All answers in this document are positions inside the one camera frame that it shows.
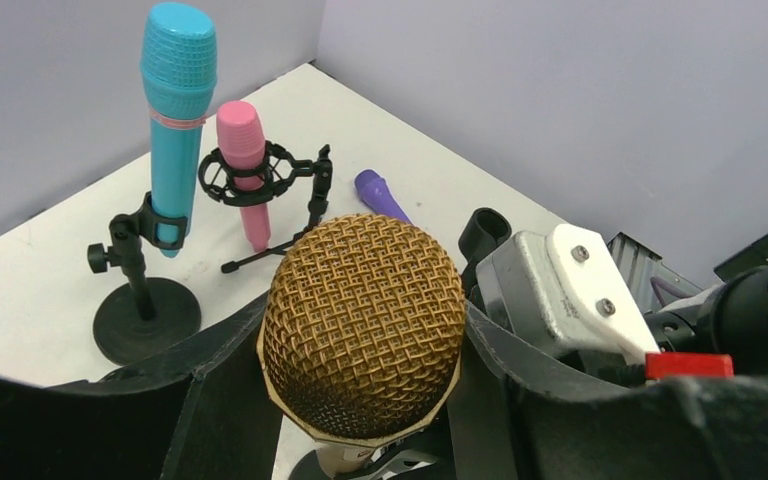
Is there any black tripod shock mount stand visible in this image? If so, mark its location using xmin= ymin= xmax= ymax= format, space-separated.
xmin=198 ymin=140 xmax=333 ymax=274

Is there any gold microphone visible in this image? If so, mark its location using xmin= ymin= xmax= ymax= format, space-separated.
xmin=257 ymin=214 xmax=467 ymax=477

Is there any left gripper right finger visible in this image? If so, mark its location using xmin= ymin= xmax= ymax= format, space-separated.
xmin=447 ymin=308 xmax=768 ymax=479

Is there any purple mic black stand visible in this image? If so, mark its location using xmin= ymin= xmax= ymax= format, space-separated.
xmin=458 ymin=207 xmax=512 ymax=296

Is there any gold mic black stand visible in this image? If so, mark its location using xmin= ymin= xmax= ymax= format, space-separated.
xmin=289 ymin=436 xmax=457 ymax=479

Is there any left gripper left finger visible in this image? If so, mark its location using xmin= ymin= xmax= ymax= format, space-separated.
xmin=0 ymin=297 xmax=282 ymax=479

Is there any purple microphone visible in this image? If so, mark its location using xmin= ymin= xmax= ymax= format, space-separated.
xmin=354 ymin=169 xmax=411 ymax=224

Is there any cyan mic black stand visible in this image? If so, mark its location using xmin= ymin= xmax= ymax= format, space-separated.
xmin=86 ymin=193 xmax=202 ymax=365

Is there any cyan microphone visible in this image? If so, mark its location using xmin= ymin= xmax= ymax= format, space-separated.
xmin=140 ymin=2 xmax=218 ymax=224

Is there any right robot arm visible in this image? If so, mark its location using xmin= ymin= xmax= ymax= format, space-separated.
xmin=644 ymin=234 xmax=768 ymax=376

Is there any pink microphone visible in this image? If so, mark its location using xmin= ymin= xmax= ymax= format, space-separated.
xmin=215 ymin=100 xmax=273 ymax=254

